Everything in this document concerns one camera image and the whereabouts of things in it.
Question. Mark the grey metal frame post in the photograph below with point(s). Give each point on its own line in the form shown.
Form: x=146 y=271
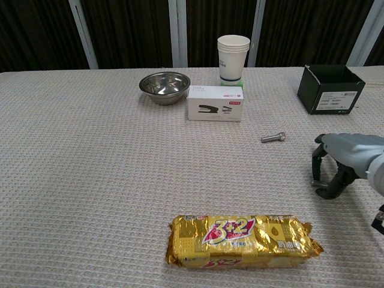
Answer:
x=84 y=36
x=177 y=30
x=258 y=24
x=364 y=30

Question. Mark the stainless steel bowl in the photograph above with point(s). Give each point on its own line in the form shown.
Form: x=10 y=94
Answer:
x=165 y=87

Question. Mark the gold biscuit packet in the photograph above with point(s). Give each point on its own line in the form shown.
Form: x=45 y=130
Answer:
x=240 y=243

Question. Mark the open black cardboard box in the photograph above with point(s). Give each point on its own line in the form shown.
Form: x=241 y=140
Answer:
x=330 y=90

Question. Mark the white stapler box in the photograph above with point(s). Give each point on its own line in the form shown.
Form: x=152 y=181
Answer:
x=216 y=103

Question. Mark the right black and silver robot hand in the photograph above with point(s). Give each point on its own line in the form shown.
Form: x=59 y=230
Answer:
x=348 y=150

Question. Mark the white paper cup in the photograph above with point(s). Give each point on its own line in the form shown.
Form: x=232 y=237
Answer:
x=232 y=64
x=233 y=40

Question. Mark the green square block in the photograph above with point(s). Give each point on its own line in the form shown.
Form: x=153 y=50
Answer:
x=237 y=84

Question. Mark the beige woven tablecloth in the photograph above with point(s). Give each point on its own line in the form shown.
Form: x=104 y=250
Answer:
x=90 y=180

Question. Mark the black pleated curtain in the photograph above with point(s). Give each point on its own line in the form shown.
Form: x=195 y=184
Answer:
x=135 y=30

